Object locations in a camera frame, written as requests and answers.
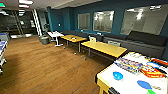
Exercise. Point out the grey box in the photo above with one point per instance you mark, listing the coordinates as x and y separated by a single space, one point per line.
113 43

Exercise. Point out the wide interior glass window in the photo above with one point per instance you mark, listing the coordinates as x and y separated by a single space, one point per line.
143 20

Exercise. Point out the flat blue bowl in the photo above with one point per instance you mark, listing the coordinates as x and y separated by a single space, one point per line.
144 84

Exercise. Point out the small white round table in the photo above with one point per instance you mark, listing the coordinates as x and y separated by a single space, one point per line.
55 34

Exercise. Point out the small orange box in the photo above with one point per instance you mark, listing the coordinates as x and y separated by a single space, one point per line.
73 39

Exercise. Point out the red and black pack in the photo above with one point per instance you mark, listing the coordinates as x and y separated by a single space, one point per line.
160 61

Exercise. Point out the small beige box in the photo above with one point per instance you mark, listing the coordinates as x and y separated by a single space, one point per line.
92 39

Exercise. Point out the green exit sign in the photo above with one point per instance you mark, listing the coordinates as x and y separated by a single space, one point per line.
1 4

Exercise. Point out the black sofa cushion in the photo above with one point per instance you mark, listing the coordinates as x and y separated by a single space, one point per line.
146 37

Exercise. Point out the long wooden table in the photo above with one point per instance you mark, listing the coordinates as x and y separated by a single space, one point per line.
68 37
105 48

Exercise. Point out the white plastic bag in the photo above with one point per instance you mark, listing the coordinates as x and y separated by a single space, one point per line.
137 56

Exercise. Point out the small blue white pack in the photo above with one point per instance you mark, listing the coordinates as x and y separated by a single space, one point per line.
155 65

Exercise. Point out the dark grey sofa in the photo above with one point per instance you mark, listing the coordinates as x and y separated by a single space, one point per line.
140 48

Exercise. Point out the ceiling light panel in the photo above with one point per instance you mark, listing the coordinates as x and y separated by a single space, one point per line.
23 6
26 1

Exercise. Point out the white work table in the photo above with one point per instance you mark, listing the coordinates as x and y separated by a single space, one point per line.
130 83

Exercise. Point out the dark grey floor bin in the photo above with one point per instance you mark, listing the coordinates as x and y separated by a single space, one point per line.
43 40

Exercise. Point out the colourful snack packets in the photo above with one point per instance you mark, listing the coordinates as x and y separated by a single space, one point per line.
130 65

